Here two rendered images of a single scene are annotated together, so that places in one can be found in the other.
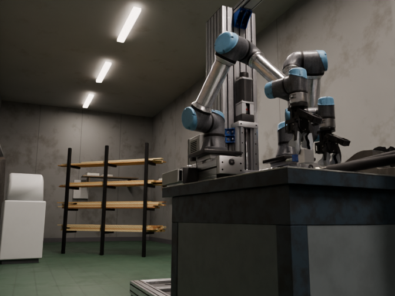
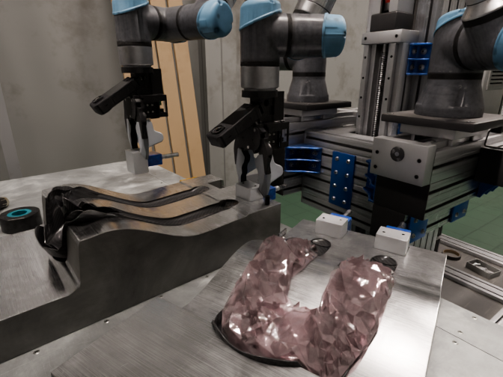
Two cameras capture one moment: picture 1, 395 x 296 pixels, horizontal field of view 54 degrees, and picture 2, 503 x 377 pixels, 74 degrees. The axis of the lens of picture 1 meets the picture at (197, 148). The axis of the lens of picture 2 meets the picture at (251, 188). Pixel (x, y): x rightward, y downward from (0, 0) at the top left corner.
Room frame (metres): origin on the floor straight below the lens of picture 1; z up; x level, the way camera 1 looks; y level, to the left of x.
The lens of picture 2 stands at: (1.62, -1.28, 1.14)
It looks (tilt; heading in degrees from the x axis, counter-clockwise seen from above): 19 degrees down; 78
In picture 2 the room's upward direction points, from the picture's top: straight up
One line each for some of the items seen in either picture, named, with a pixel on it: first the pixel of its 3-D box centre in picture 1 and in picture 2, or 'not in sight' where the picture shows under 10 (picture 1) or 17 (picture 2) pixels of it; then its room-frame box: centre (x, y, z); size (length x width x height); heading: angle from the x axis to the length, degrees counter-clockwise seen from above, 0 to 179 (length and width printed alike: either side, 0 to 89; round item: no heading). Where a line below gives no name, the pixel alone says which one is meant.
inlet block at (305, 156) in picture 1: (297, 158); (155, 158); (1.55, -0.41, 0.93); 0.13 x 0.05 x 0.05; 28
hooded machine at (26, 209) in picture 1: (22, 217); not in sight; (6.34, 2.84, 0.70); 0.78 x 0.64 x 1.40; 26
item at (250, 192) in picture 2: not in sight; (266, 191); (1.79, -0.61, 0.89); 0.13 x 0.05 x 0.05; 28
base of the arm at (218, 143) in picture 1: (214, 144); (308, 86); (2.08, -0.09, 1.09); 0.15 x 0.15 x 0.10
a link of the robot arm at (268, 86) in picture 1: (280, 89); (171, 25); (1.62, -0.36, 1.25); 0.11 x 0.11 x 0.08; 43
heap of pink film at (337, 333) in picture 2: not in sight; (312, 279); (1.77, -0.95, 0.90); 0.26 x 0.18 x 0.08; 45
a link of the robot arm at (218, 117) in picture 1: (213, 123); (308, 51); (2.07, -0.09, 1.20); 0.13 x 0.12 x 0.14; 133
